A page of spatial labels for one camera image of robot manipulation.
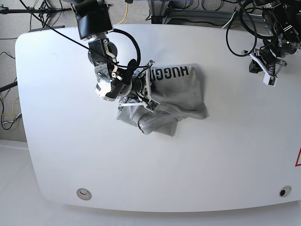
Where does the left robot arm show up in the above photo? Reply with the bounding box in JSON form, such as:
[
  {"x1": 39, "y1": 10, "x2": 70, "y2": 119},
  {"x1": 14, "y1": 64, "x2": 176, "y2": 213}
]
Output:
[{"x1": 239, "y1": 0, "x2": 301, "y2": 78}]

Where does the yellow cable at top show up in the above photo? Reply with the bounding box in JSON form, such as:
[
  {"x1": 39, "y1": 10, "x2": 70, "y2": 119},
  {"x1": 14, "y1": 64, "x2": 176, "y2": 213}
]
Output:
[{"x1": 117, "y1": 0, "x2": 129, "y2": 25}]

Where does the grey T-shirt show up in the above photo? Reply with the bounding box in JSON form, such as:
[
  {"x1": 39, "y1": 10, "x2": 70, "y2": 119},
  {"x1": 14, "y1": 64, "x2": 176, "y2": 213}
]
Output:
[{"x1": 117, "y1": 64, "x2": 208, "y2": 137}]

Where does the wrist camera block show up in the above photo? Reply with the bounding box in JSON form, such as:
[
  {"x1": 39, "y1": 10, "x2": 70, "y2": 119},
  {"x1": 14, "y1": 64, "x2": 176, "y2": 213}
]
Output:
[
  {"x1": 145, "y1": 100, "x2": 159, "y2": 112},
  {"x1": 263, "y1": 73, "x2": 278, "y2": 87}
]

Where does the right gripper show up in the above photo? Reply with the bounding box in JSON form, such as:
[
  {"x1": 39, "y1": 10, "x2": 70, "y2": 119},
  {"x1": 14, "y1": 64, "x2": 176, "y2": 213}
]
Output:
[{"x1": 118, "y1": 60, "x2": 155, "y2": 110}]

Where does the table grommet hole left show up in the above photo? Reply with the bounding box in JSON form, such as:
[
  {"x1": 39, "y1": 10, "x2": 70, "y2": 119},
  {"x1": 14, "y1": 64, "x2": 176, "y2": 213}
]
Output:
[{"x1": 76, "y1": 188, "x2": 92, "y2": 201}]

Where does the black floor cable left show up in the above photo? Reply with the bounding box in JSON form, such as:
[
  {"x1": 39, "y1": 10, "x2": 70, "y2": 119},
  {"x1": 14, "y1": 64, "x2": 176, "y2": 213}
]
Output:
[{"x1": 0, "y1": 51, "x2": 19, "y2": 130}]

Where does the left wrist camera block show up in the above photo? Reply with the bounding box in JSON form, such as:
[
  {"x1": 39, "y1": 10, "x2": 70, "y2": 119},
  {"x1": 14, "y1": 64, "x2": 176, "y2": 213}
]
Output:
[{"x1": 263, "y1": 73, "x2": 278, "y2": 87}]

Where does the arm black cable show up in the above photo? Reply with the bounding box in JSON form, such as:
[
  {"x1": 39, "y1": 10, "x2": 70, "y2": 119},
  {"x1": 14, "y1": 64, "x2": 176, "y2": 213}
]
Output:
[
  {"x1": 110, "y1": 28, "x2": 142, "y2": 82},
  {"x1": 225, "y1": 0, "x2": 264, "y2": 57}
]

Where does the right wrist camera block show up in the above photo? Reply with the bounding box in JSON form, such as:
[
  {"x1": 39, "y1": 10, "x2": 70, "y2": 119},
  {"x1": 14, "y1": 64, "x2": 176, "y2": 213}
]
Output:
[{"x1": 145, "y1": 100, "x2": 159, "y2": 112}]

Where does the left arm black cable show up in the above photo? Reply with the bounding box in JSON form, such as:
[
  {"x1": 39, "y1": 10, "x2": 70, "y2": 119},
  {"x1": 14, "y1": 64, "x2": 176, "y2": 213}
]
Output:
[{"x1": 225, "y1": 0, "x2": 264, "y2": 57}]

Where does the table grommet hole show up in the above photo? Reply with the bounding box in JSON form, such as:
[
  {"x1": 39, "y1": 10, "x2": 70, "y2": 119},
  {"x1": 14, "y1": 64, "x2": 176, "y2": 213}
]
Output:
[
  {"x1": 279, "y1": 186, "x2": 292, "y2": 197},
  {"x1": 76, "y1": 188, "x2": 92, "y2": 201}
]

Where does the yellow cable at left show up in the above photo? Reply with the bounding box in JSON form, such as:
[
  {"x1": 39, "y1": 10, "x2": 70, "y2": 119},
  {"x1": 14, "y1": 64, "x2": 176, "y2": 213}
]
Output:
[{"x1": 1, "y1": 96, "x2": 21, "y2": 121}]

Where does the red warning triangle sticker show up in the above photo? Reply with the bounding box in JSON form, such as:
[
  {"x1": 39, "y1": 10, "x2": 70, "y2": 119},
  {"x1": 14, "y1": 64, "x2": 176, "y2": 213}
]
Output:
[{"x1": 295, "y1": 149, "x2": 301, "y2": 167}]

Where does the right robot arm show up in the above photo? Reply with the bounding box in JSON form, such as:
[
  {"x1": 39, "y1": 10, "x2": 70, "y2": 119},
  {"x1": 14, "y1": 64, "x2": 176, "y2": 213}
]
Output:
[{"x1": 69, "y1": 0, "x2": 159, "y2": 112}]

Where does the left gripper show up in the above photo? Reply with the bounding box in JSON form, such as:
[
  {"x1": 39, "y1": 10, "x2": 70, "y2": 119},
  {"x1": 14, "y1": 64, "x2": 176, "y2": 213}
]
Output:
[{"x1": 249, "y1": 48, "x2": 287, "y2": 77}]

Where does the table grommet hole right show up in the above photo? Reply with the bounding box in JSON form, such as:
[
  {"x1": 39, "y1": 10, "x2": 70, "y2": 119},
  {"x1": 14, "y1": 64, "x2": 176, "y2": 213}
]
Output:
[{"x1": 279, "y1": 186, "x2": 292, "y2": 197}]

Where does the yellow cable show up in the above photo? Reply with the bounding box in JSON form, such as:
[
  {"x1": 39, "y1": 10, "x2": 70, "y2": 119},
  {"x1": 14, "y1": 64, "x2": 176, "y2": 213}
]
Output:
[
  {"x1": 117, "y1": 0, "x2": 129, "y2": 25},
  {"x1": 1, "y1": 96, "x2": 21, "y2": 121}
]

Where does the black tripod stand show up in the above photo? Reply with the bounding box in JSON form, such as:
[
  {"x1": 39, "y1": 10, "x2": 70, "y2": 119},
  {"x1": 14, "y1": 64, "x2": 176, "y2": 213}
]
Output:
[{"x1": 0, "y1": 0, "x2": 73, "y2": 32}]

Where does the black metal frame base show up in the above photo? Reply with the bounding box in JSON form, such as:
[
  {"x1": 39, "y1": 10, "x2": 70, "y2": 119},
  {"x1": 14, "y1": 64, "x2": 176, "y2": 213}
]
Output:
[{"x1": 148, "y1": 0, "x2": 232, "y2": 24}]

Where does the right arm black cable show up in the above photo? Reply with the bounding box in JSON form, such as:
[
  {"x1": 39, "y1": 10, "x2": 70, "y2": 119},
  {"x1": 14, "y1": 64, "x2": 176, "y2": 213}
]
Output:
[{"x1": 110, "y1": 28, "x2": 142, "y2": 82}]

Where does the aluminium frame post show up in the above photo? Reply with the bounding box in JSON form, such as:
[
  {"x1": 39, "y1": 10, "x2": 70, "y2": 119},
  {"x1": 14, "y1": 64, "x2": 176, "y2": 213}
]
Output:
[{"x1": 264, "y1": 13, "x2": 274, "y2": 35}]

